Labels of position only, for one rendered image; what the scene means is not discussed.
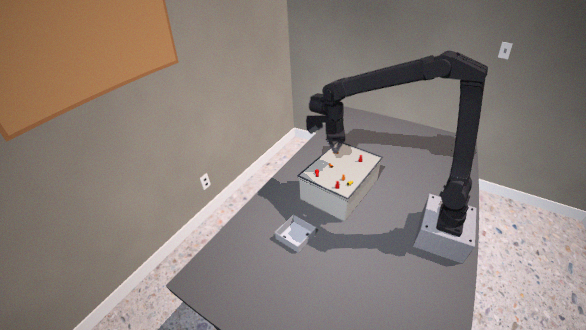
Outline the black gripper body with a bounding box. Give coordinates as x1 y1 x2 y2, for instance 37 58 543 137
326 118 345 142

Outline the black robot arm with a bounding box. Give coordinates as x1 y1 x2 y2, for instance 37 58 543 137
306 51 488 237

